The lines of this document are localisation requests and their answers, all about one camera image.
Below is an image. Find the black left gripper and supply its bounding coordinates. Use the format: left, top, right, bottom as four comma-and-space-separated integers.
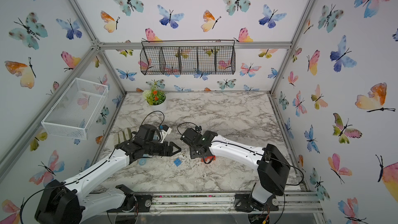
144, 141, 182, 157

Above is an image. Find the small blue lego brick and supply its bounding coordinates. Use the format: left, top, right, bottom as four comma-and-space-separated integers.
174, 158, 182, 167

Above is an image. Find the red long lego brick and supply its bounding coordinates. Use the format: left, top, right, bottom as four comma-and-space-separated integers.
201, 156, 216, 164

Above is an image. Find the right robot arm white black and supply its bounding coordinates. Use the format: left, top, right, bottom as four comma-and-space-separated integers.
180, 128, 291, 204

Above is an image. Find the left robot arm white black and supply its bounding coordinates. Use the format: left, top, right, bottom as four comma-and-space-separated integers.
34, 124, 181, 224

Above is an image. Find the light blue plastic plate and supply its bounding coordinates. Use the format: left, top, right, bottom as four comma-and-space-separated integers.
138, 158, 147, 166

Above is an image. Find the beige green work glove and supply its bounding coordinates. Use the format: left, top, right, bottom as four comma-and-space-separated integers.
115, 128, 133, 148

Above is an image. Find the white pot artificial plant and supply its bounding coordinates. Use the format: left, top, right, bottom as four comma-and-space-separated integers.
143, 89, 167, 112

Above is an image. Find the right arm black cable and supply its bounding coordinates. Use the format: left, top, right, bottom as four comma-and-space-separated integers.
177, 122, 201, 134

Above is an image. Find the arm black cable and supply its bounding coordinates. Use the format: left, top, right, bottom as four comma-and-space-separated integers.
139, 110, 165, 131
177, 122, 201, 134

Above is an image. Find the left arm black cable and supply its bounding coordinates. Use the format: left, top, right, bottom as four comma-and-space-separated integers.
139, 110, 165, 131

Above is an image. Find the black wire wall basket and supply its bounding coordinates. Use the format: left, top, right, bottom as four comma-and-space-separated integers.
139, 39, 236, 76

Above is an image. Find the white mesh wall basket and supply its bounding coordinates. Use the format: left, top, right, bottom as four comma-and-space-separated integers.
41, 78, 109, 140

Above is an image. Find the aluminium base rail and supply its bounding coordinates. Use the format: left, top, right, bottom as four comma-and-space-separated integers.
130, 191, 323, 216

